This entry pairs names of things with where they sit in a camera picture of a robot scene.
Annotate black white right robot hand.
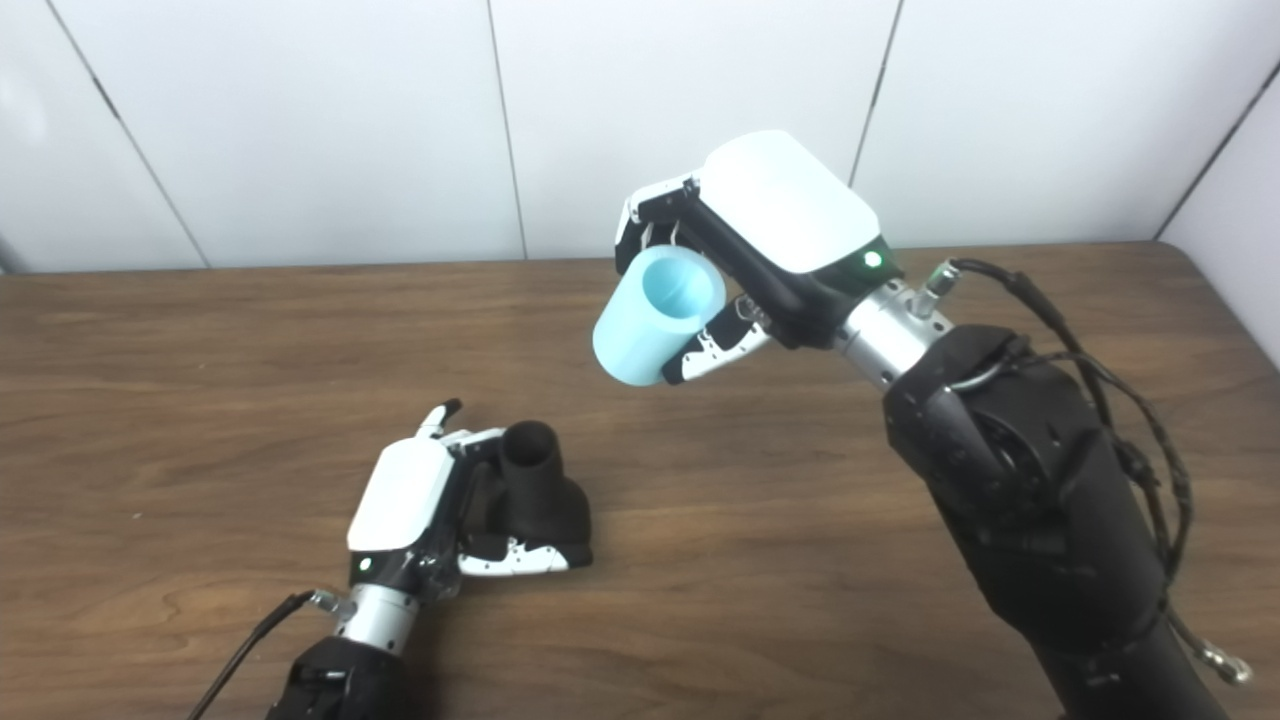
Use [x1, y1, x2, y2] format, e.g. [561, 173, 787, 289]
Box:
[613, 130, 901, 386]

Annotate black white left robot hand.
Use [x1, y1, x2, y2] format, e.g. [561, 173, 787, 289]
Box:
[346, 398, 571, 601]

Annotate black funnel-shaped nozzle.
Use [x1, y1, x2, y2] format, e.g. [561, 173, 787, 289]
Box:
[465, 421, 593, 571]

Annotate light blue cylinder cup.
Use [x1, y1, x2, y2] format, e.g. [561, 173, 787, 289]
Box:
[592, 245, 728, 387]

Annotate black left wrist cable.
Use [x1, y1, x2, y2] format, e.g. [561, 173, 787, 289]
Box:
[185, 590, 358, 720]

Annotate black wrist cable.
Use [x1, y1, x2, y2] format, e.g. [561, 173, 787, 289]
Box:
[910, 258, 1253, 686]
[185, 590, 358, 720]

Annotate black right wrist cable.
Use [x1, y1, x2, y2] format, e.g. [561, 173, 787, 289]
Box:
[910, 258, 1253, 686]

